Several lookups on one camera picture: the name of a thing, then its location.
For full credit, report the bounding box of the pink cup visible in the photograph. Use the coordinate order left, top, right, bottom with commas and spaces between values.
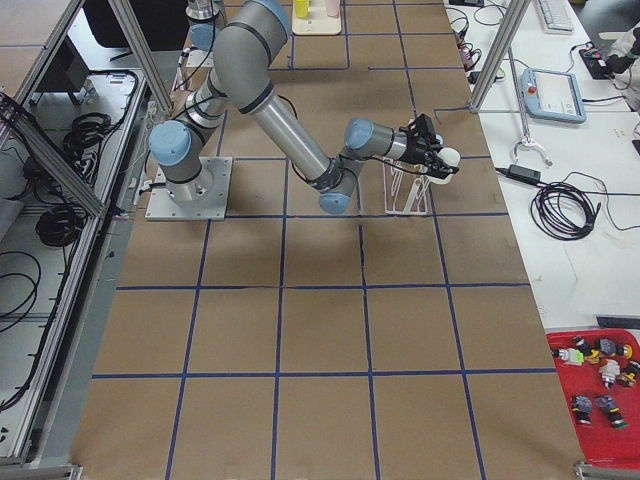
325, 0, 341, 18

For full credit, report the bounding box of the white keyboard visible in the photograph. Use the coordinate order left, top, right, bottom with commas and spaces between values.
533, 0, 574, 35

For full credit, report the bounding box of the white wire cup rack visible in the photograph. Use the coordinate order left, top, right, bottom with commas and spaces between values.
383, 129, 443, 216

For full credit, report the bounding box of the black power adapter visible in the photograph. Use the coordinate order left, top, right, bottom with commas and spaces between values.
507, 164, 541, 186

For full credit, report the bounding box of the aluminium frame post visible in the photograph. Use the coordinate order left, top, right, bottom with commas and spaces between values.
468, 0, 529, 113

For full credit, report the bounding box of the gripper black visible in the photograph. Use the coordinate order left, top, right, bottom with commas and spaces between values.
399, 114, 442, 170

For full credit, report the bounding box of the coiled black cable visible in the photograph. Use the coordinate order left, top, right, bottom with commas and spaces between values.
530, 180, 601, 243

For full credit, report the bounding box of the yellow cup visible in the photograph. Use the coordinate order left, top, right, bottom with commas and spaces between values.
293, 0, 310, 19

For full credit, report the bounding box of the red tray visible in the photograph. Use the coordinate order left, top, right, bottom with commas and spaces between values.
547, 328, 639, 470

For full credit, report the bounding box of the green handled reacher grabber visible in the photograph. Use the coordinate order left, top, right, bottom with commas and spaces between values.
507, 47, 553, 167

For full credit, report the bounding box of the cream serving tray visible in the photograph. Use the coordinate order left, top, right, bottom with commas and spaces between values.
292, 0, 342, 36

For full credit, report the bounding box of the cream white cup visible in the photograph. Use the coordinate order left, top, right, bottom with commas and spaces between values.
437, 147, 461, 179

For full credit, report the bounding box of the brown paper table mat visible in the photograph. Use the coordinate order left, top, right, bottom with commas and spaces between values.
71, 1, 581, 479

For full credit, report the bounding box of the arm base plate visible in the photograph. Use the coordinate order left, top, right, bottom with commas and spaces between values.
146, 157, 233, 221

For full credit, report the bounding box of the blue teach pendant tablet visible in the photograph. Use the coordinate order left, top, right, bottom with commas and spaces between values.
520, 68, 586, 124

